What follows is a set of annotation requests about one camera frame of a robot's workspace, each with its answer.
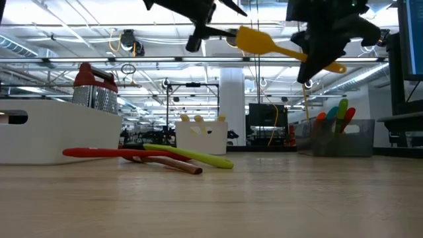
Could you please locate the grey translucent plastic bin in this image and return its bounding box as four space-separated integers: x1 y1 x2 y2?
295 118 376 158

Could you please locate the grey computer desk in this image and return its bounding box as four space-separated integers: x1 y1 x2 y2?
376 111 423 148

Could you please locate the small green silicone spatula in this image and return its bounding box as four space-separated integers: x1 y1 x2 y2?
333 98 349 136

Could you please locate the red silicone spoon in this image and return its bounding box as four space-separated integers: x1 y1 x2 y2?
61 147 191 163

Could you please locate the black aluminium table frame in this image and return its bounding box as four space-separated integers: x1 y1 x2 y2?
118 143 423 158

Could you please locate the small white plastic bin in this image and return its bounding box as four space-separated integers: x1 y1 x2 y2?
174 120 229 156

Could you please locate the brown wooden spoon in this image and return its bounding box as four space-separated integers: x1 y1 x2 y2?
124 155 204 176

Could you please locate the black ceiling cable reel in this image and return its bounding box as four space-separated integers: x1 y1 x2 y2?
119 28 146 58

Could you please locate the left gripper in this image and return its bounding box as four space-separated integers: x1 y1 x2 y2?
143 0 248 53

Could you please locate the white building pillar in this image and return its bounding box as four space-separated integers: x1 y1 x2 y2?
219 67 247 147

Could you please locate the black computer monitor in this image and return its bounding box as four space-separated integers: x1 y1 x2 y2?
397 0 423 82

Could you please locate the long green silicone spoon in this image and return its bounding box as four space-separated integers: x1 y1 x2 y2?
143 143 235 170

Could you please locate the blue silicone spatula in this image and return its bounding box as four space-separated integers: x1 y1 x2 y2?
325 105 340 122

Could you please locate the black background screen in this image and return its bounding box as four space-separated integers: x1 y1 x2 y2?
246 102 289 147

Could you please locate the red silicone spatula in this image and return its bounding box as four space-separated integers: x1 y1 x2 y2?
342 106 357 134

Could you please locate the red and steel container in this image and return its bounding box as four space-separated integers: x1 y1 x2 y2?
71 61 120 116

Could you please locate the black background rig frame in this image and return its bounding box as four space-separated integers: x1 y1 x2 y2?
164 81 221 147

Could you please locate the yellow silicone spatula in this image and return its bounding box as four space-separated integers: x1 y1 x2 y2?
235 26 348 74

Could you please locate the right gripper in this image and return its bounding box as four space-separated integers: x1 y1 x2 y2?
286 0 381 83

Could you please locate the large white plastic bin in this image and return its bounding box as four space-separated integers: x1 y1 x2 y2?
0 99 124 166

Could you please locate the yellow hanging cable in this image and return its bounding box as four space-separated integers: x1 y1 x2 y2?
266 98 280 147

